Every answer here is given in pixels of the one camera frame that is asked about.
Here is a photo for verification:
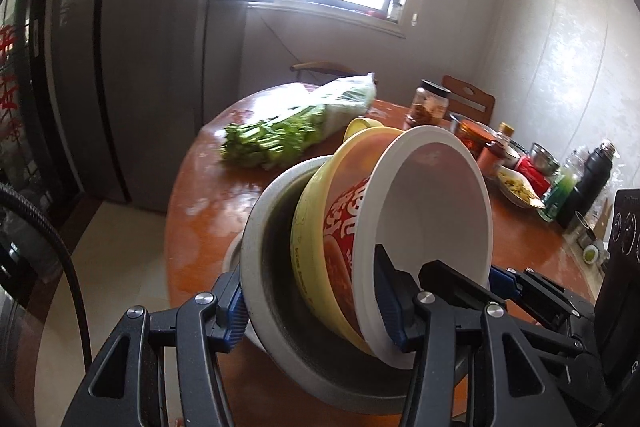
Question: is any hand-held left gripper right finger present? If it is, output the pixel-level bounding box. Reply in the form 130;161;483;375
374;244;568;427

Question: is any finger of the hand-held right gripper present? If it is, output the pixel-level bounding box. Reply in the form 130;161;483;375
418;259;506;308
489;266;598;353

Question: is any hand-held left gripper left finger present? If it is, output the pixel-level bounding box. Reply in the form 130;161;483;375
65;272;251;427

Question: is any large steel bowl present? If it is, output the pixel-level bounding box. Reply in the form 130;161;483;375
240;155;471;410

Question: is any red printed paper bowl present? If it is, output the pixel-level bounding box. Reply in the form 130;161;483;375
324;125;495;370

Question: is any yellow bowl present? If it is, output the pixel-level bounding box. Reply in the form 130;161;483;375
291;117;406;355

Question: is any small clear cup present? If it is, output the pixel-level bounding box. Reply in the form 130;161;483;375
575;212;598;240

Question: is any black thermos flask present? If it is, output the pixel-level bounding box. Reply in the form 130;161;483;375
556;139;617;230

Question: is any green plastic bottle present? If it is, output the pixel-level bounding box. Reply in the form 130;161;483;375
539;150;583;223

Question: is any white dish of snacks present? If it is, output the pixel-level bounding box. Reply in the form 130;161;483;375
495;167;546;210

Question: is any red packet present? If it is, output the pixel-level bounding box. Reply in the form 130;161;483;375
515;155;556;192

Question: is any brown sauce bottle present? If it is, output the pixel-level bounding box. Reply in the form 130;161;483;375
475;123;516;180

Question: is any small steel bowl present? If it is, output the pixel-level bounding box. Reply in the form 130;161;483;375
527;143;561;175

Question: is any red sauce jar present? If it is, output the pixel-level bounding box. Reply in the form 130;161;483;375
457;117;498;162

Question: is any clear jar with dark lid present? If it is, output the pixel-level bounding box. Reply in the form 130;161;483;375
404;79;452;130

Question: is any wooden chair with cutout backrest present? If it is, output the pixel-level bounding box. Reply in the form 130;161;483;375
441;75;496;122

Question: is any bagged green celery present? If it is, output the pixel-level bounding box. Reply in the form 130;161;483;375
221;73;378;170

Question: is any wooden chair with curved backrest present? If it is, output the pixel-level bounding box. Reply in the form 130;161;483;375
291;61;356;78

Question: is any grey refrigerator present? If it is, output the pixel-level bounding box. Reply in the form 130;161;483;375
0;0;216;308

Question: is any black cable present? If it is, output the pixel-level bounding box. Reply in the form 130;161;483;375
0;182;93;368

